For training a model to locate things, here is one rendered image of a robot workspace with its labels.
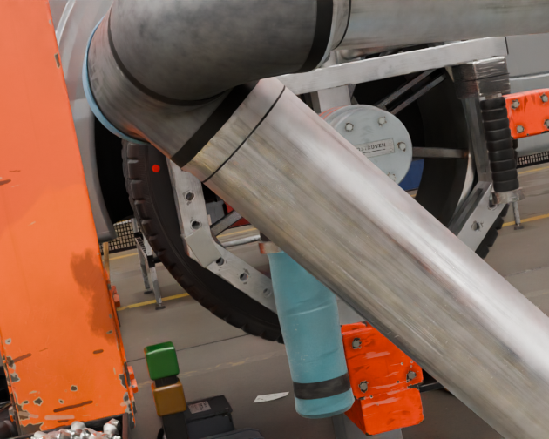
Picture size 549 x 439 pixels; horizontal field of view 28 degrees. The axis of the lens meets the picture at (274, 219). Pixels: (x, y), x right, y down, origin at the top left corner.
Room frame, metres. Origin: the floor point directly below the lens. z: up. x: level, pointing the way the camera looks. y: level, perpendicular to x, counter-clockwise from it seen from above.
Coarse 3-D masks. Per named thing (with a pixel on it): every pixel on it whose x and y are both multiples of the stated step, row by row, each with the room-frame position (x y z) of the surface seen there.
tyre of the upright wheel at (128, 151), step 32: (128, 160) 1.77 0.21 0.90; (160, 160) 1.73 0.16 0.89; (128, 192) 1.89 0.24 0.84; (160, 192) 1.73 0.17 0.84; (160, 224) 1.73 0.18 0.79; (192, 224) 1.74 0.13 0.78; (160, 256) 1.74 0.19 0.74; (480, 256) 1.82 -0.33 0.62; (192, 288) 1.74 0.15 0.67; (224, 288) 1.75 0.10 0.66; (224, 320) 1.78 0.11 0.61; (256, 320) 1.75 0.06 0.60
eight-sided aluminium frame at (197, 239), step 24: (480, 120) 1.75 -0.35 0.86; (480, 144) 1.78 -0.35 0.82; (168, 168) 1.71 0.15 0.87; (480, 168) 1.78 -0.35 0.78; (192, 192) 1.70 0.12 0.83; (480, 192) 1.78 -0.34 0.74; (192, 216) 1.66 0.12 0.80; (456, 216) 1.79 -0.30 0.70; (480, 216) 1.73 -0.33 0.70; (192, 240) 1.65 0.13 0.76; (480, 240) 1.73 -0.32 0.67; (216, 264) 1.66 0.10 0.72; (240, 264) 1.67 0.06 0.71; (240, 288) 1.67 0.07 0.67; (264, 288) 1.67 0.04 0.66
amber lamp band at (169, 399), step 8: (152, 384) 1.42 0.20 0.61; (176, 384) 1.40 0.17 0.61; (152, 392) 1.40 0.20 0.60; (160, 392) 1.39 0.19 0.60; (168, 392) 1.40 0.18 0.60; (176, 392) 1.40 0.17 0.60; (160, 400) 1.39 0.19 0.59; (168, 400) 1.40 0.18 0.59; (176, 400) 1.40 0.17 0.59; (184, 400) 1.40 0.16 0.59; (160, 408) 1.39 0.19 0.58; (168, 408) 1.40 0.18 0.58; (176, 408) 1.40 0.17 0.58; (184, 408) 1.40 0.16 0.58; (160, 416) 1.40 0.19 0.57
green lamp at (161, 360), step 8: (160, 344) 1.42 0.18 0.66; (168, 344) 1.41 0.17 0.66; (144, 352) 1.42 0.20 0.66; (152, 352) 1.40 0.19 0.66; (160, 352) 1.40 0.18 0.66; (168, 352) 1.40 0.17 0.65; (152, 360) 1.39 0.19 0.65; (160, 360) 1.40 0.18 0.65; (168, 360) 1.40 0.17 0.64; (176, 360) 1.40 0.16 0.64; (152, 368) 1.39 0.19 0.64; (160, 368) 1.40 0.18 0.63; (168, 368) 1.40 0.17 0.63; (176, 368) 1.40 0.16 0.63; (152, 376) 1.39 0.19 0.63; (160, 376) 1.40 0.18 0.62; (168, 376) 1.40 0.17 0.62
